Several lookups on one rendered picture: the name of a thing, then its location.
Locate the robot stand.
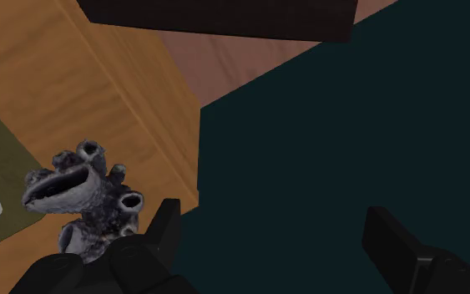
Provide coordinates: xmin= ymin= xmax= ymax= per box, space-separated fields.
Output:
xmin=75 ymin=0 xmax=359 ymax=43

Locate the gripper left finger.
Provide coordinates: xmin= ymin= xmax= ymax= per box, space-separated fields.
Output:
xmin=8 ymin=198 xmax=200 ymax=294

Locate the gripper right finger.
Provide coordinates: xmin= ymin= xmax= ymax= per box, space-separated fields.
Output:
xmin=361 ymin=205 xmax=470 ymax=294

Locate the grey barnacle cluster figure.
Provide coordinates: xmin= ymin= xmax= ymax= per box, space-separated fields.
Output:
xmin=21 ymin=139 xmax=145 ymax=265

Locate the orange-brown wooden table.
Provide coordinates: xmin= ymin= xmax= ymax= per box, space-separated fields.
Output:
xmin=0 ymin=0 xmax=201 ymax=294

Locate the olive green tissue box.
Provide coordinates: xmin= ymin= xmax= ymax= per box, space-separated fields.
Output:
xmin=0 ymin=100 xmax=48 ymax=248

